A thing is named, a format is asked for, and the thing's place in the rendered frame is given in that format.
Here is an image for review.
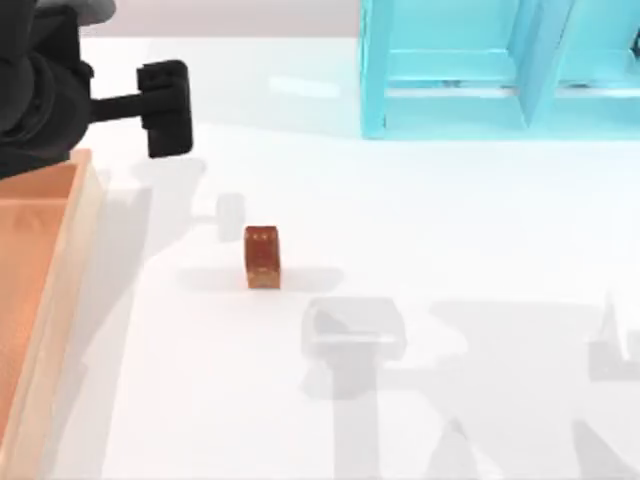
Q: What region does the brown bread loaf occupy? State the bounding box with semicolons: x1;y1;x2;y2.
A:
243;224;283;291

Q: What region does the salmon shallow box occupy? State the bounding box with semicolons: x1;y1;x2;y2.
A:
0;148;107;480

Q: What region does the light blue rack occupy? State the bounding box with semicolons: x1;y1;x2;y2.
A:
358;0;640;142

